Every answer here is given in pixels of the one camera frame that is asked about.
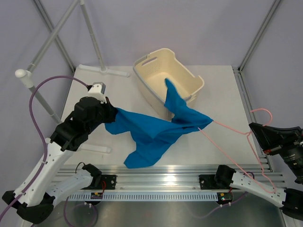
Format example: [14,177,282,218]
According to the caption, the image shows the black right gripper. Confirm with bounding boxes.
[248,121,303,183]

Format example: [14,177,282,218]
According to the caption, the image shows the pink wire hanger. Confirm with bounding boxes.
[199,114,277,194]

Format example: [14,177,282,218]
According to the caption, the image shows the blue t shirt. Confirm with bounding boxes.
[105,79,213,169]

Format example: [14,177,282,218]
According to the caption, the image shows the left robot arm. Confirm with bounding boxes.
[2,96,117,225]

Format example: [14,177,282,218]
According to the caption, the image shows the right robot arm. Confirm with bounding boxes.
[214,122,303,221]

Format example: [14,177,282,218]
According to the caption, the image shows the cream plastic laundry basket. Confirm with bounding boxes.
[133,48,205,121]

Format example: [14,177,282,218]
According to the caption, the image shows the white clothes rack stand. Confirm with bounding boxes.
[14,0,131,154]

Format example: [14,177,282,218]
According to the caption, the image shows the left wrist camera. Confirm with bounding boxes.
[88,82,107,104]

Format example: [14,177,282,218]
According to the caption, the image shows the grey aluminium frame post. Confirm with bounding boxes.
[238,0,282,71]

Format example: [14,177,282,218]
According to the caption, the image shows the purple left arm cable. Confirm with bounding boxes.
[0,75,90,220]

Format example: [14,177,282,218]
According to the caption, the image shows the aluminium mounting rail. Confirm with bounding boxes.
[51,165,286,192]

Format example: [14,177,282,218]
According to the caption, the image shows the white slotted cable duct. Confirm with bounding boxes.
[69,191,233,202]

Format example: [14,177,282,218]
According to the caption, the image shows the grey left frame post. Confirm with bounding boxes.
[33,0,76,74]

